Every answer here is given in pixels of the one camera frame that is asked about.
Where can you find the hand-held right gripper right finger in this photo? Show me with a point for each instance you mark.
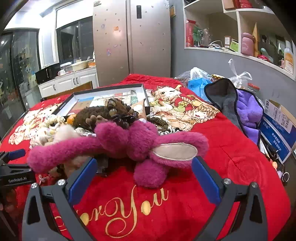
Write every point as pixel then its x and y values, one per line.
pixel 205 183

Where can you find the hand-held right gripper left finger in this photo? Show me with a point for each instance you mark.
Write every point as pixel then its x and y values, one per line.
pixel 82 180

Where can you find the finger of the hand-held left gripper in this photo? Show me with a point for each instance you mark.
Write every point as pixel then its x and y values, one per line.
pixel 16 154

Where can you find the pink plush toy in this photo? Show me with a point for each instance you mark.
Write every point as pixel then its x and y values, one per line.
pixel 129 136

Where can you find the shallow black gift box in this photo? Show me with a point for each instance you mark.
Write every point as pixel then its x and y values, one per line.
pixel 92 92

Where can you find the red printed blanket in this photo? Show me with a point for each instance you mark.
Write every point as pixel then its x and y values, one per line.
pixel 231 150

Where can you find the beige plush toy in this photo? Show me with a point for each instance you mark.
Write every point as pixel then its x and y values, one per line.
pixel 64 134

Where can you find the cream crochet scrunchie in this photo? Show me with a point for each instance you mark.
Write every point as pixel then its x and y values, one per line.
pixel 54 120

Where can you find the tangerine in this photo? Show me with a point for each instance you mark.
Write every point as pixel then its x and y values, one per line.
pixel 70 119

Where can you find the brown fuzzy scrunchie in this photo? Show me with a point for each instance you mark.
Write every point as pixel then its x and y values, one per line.
pixel 92 115

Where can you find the glass sliding door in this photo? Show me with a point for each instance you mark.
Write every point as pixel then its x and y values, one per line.
pixel 18 81

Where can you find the brown crochet scrunchie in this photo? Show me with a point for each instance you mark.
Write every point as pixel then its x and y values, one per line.
pixel 158 122

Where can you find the purple towel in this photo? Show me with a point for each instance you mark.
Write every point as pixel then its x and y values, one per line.
pixel 249 111

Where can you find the black microwave oven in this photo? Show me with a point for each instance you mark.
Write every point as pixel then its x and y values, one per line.
pixel 47 73

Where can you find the grey cloth with black trim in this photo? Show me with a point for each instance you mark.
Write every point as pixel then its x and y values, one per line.
pixel 224 97

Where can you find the white kitchen cabinet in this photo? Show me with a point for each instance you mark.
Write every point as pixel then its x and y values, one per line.
pixel 67 82

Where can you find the blue white cardboard box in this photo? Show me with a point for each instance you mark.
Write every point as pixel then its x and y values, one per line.
pixel 277 129

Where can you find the white mug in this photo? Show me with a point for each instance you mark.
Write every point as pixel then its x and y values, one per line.
pixel 61 73

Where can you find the blue plastic bag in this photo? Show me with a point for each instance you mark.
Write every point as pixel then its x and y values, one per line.
pixel 198 87

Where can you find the jar with red lid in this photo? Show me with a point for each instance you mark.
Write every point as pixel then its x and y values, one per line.
pixel 253 89

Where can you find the cream basin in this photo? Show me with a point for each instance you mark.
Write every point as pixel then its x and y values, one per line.
pixel 79 66

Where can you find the knotted clear plastic bag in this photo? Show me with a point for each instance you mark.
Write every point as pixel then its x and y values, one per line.
pixel 240 77

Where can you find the kitchen window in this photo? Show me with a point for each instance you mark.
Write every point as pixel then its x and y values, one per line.
pixel 76 39

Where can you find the green labelled box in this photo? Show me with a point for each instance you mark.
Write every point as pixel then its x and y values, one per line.
pixel 235 45

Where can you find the pink bottle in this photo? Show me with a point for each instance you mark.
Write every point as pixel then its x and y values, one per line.
pixel 247 44

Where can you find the silver double-door refrigerator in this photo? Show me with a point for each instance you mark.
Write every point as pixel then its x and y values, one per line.
pixel 138 46

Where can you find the clear glass cups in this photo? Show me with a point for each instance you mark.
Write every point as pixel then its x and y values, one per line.
pixel 205 37

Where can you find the red box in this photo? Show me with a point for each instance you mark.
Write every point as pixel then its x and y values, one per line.
pixel 189 34

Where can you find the white bottle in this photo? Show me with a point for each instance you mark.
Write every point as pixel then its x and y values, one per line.
pixel 288 58

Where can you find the white wall shelf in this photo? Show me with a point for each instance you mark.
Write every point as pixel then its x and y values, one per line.
pixel 240 16

